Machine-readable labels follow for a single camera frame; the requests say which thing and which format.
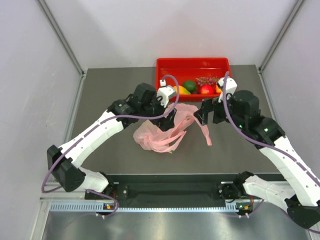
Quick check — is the orange bell pepper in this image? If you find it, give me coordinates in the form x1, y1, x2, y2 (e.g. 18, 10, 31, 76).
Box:
215, 85, 222, 94

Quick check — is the pink plastic bag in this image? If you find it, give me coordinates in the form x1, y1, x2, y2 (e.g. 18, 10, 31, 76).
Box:
133, 103, 212, 153

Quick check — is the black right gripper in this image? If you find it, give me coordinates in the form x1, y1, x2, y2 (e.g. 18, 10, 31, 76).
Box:
193, 89, 246, 129

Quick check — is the yellow mango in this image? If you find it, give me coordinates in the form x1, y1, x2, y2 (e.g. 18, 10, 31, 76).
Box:
173, 85, 191, 95

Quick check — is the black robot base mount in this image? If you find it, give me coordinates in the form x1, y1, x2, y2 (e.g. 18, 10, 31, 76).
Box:
84, 171, 252, 208

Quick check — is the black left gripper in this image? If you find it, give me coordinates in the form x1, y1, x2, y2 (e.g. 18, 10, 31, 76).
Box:
140, 93, 177, 131

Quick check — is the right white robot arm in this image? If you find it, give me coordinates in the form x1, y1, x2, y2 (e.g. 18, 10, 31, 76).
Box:
194, 90, 320, 229

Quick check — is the green avocado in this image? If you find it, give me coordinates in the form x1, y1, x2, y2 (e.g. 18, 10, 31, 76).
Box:
182, 80, 197, 93

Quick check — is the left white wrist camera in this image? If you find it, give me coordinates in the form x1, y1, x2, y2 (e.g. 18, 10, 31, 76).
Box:
156, 79, 177, 108

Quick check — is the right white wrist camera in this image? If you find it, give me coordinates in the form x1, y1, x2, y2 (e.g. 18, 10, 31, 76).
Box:
216, 77, 238, 103

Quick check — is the red plastic tray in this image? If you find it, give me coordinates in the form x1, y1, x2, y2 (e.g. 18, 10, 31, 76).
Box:
155, 57, 231, 102

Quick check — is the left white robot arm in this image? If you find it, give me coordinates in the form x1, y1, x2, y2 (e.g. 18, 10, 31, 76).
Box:
46, 83, 177, 199

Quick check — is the red apple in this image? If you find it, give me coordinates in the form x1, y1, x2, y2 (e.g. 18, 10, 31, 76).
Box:
200, 84, 215, 95

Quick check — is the grey slotted cable duct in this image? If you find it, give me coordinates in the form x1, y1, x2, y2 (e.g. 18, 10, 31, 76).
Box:
49, 201, 239, 213

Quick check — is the purple grape bunch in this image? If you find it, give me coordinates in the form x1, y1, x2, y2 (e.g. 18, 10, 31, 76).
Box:
195, 76, 220, 87

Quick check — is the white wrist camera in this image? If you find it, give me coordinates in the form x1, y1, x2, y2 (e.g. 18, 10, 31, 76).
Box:
156, 79, 177, 108
216, 77, 238, 103

